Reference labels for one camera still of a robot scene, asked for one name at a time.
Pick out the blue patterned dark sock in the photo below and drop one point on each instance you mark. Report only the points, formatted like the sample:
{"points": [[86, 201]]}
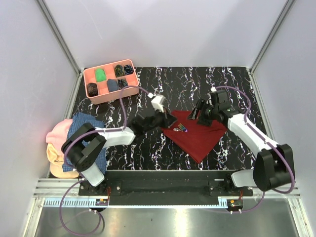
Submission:
{"points": [[128, 69]]}

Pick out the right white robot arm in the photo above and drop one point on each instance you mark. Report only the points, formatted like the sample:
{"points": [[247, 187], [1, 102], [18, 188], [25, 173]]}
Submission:
{"points": [[274, 166]]}

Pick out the dark brown rolled sock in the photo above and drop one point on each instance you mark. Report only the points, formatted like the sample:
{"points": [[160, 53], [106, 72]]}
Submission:
{"points": [[92, 90]]}

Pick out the dark red cloth napkin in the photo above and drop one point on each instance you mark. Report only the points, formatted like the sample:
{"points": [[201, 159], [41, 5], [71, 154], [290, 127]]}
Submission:
{"points": [[199, 141]]}

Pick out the peach orange cloth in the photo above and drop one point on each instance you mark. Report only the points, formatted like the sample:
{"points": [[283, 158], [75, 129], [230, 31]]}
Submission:
{"points": [[56, 161]]}

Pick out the dark striped rolled sock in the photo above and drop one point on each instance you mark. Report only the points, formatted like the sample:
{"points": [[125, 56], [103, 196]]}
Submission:
{"points": [[122, 83]]}

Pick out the pink cloth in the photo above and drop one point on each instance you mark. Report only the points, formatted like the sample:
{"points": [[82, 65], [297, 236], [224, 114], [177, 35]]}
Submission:
{"points": [[58, 136]]}

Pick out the green rolled sock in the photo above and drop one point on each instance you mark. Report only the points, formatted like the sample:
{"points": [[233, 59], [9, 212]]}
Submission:
{"points": [[100, 75]]}

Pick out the pink divided organizer tray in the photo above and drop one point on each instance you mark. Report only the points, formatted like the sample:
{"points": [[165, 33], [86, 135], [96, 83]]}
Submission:
{"points": [[103, 83]]}

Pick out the blue checkered cloth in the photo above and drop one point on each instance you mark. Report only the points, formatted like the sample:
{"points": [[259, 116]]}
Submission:
{"points": [[80, 119]]}

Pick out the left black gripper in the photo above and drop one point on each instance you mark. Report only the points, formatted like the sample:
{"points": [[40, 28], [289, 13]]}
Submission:
{"points": [[168, 119]]}

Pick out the iridescent rainbow fork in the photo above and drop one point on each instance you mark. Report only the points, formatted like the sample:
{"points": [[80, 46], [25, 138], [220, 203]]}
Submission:
{"points": [[182, 127]]}

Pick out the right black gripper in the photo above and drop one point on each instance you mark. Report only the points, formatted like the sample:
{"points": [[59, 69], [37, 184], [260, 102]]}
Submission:
{"points": [[202, 121]]}

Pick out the yellow patterned dark sock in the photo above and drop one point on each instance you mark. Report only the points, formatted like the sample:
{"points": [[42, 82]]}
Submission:
{"points": [[119, 71]]}

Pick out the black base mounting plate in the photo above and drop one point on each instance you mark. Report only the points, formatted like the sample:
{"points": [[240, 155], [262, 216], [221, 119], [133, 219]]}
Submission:
{"points": [[207, 182]]}

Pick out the grey blue rolled sock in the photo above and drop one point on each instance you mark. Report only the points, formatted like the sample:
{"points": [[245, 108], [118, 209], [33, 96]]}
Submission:
{"points": [[112, 85]]}

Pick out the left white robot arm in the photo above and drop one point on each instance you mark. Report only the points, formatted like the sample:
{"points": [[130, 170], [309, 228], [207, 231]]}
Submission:
{"points": [[85, 145]]}

